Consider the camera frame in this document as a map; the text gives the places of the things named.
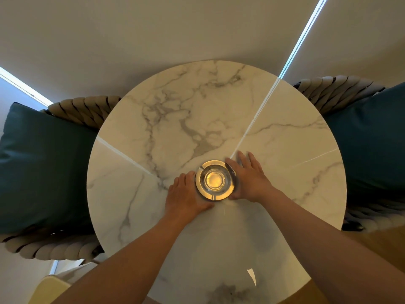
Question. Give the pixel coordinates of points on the person's left hand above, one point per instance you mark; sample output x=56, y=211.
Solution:
x=183, y=199

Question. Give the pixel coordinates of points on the teal cushion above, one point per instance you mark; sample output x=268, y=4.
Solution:
x=370, y=148
x=44, y=170

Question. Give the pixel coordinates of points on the person's right forearm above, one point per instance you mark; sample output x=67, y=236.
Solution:
x=332, y=250

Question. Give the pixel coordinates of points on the round marble table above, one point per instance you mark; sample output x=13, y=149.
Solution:
x=190, y=107

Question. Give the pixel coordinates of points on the yellow plastic waste bin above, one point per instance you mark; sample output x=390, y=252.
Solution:
x=47, y=292

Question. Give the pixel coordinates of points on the person's right hand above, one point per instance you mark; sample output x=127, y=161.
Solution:
x=251, y=183

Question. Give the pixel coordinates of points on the person's left forearm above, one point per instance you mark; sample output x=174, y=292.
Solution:
x=126, y=269

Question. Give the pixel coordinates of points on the round glass ashtray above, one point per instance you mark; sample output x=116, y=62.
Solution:
x=215, y=180

